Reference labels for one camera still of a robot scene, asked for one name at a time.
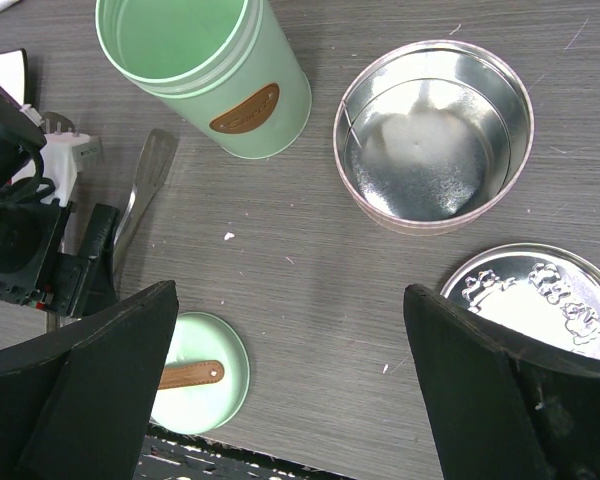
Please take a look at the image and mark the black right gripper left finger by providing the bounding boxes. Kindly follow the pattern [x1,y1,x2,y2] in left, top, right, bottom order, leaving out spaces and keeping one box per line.
[0,280,179,479]

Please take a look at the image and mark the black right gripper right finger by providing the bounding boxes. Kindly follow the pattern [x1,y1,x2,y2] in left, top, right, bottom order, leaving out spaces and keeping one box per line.
[403,284,600,479]

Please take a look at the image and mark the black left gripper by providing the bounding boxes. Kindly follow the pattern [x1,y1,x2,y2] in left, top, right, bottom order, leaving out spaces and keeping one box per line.
[0,178,119,318]

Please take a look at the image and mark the metal serving tongs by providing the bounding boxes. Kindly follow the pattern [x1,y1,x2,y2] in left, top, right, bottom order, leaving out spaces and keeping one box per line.
[42,112,178,270]

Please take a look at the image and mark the mint green tin canister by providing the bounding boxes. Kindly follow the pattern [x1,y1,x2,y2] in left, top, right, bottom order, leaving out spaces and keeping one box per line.
[95,0,312,159]

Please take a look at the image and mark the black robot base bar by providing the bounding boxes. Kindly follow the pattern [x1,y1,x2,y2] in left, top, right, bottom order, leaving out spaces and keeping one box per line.
[134,424,344,480]

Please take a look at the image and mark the silver embossed tin lid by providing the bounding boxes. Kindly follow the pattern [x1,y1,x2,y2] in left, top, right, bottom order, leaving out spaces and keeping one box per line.
[440,243,600,360]

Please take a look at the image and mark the mint green canister lid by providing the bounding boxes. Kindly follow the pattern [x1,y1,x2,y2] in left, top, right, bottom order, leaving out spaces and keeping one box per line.
[151,312,250,435]

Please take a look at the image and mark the round silver tin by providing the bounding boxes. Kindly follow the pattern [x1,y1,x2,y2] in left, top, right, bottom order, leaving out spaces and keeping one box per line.
[332,39,535,236]

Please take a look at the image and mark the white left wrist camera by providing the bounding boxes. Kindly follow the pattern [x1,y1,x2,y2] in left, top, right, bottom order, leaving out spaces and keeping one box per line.
[41,131,103,207]

